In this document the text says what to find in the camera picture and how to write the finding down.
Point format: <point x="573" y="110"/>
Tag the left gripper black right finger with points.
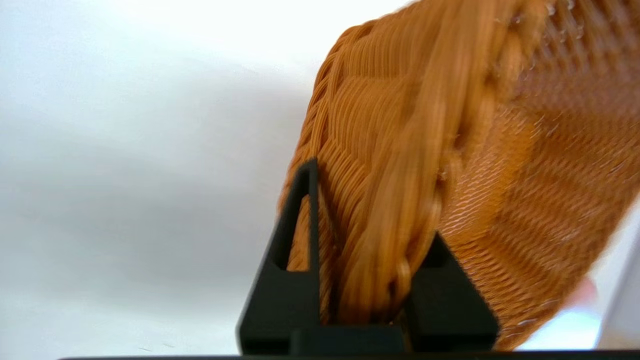
<point x="450" y="305"/>

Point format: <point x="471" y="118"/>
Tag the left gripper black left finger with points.
<point x="285" y="305"/>

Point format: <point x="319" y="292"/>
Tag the pink peach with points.
<point x="582" y="295"/>

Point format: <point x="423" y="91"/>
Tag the brown woven wicker basket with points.
<point x="500" y="150"/>

